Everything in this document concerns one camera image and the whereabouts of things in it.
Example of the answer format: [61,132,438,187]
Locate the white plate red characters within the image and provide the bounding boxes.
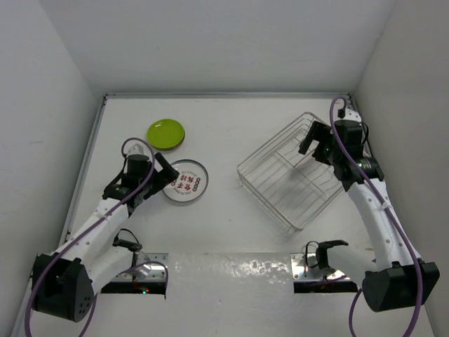
[163,159,209,204]

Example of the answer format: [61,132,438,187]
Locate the lime green plate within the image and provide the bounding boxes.
[147,119,185,151]

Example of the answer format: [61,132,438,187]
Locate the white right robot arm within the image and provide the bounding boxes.
[298,120,440,312]

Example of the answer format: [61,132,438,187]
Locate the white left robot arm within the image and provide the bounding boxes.
[31,153,179,322]

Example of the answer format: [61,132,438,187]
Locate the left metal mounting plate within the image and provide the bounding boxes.
[112,252,168,282]

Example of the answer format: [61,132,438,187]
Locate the metal mounting plate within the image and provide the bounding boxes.
[290,252,351,283]
[112,252,168,282]

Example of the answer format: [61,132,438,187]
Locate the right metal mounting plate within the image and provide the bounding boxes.
[290,252,351,283]

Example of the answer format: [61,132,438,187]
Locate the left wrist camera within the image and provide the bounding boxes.
[126,143,145,157]

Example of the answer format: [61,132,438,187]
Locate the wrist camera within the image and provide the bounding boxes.
[337,107,362,123]
[126,143,145,157]

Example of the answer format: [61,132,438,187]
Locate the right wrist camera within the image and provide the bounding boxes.
[337,107,362,123]

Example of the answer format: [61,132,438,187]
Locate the right aluminium frame rail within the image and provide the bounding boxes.
[347,93,373,157]

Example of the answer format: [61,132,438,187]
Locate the aluminium frame rail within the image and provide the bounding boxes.
[347,93,373,157]
[105,92,351,99]
[8,94,108,337]

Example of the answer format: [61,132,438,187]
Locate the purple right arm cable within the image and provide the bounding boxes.
[330,97,425,337]

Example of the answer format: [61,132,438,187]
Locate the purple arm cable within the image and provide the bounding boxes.
[330,97,425,337]
[25,137,168,337]

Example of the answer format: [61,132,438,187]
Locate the wire dish rack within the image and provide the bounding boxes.
[236,112,343,237]

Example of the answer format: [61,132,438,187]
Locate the left aluminium frame rail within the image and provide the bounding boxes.
[8,94,108,337]

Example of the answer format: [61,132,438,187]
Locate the back aluminium frame rail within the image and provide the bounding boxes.
[105,92,351,99]

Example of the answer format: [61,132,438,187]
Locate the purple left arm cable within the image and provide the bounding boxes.
[25,137,168,337]

